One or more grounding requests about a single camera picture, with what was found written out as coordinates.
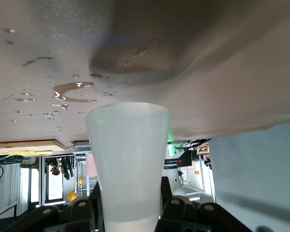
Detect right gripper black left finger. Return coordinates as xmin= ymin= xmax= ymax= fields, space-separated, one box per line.
xmin=4 ymin=181 xmax=105 ymax=232

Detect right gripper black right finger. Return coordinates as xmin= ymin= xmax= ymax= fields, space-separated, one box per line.
xmin=154 ymin=176 xmax=252 ymax=232

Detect translucent squeeze bottle orange cap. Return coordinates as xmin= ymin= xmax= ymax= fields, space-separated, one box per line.
xmin=85 ymin=101 xmax=172 ymax=232

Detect black control box red button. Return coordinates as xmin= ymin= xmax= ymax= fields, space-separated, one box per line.
xmin=177 ymin=151 xmax=193 ymax=167

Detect silver digital kitchen scale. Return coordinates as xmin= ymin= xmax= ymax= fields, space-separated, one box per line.
xmin=71 ymin=141 xmax=91 ymax=153

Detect yellow plastic knife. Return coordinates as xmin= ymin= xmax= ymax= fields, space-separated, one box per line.
xmin=0 ymin=149 xmax=54 ymax=156

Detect curved water puddle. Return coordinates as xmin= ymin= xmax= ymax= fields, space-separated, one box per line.
xmin=52 ymin=82 xmax=97 ymax=103

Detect brown table cover mat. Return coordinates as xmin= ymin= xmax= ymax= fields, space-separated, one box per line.
xmin=0 ymin=0 xmax=290 ymax=148

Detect wooden cutting board metal handle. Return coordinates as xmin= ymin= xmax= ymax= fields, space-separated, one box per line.
xmin=0 ymin=139 xmax=65 ymax=156

